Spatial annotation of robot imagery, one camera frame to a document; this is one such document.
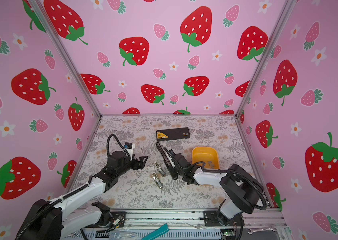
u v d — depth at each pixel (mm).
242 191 445
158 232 702
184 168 675
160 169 903
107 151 636
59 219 424
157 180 858
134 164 753
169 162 929
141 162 764
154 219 761
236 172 484
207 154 998
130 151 760
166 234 701
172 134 1078
